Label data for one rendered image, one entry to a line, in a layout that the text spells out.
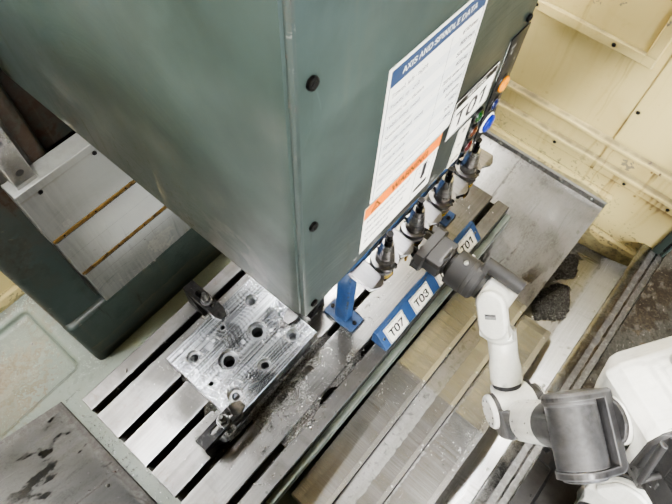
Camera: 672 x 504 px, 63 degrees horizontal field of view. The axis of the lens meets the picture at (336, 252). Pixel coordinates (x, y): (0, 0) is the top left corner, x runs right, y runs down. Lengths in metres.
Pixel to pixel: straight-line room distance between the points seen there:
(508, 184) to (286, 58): 1.61
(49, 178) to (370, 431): 1.00
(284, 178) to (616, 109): 1.35
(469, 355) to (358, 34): 1.37
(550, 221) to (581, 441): 0.98
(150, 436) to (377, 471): 0.59
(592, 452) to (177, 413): 0.93
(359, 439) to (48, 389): 0.97
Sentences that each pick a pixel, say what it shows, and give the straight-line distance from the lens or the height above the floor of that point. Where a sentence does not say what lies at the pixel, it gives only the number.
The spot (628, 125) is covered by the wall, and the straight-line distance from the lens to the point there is 1.73.
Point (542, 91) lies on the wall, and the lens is 1.78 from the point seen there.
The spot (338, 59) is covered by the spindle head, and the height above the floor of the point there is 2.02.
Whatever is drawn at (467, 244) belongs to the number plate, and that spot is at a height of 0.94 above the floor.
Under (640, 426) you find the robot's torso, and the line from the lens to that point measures 1.12.
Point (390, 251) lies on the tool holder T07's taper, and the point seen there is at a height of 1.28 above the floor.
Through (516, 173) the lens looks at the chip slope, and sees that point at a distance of 1.94.
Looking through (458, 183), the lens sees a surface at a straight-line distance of 1.37.
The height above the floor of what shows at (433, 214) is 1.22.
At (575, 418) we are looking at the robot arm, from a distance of 1.07.
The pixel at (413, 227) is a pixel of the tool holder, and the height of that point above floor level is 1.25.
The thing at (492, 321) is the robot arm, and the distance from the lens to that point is 1.25.
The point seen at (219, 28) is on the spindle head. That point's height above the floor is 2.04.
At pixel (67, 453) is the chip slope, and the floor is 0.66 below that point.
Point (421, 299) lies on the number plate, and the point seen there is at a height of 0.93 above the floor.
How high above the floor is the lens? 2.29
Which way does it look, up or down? 61 degrees down
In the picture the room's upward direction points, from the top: 4 degrees clockwise
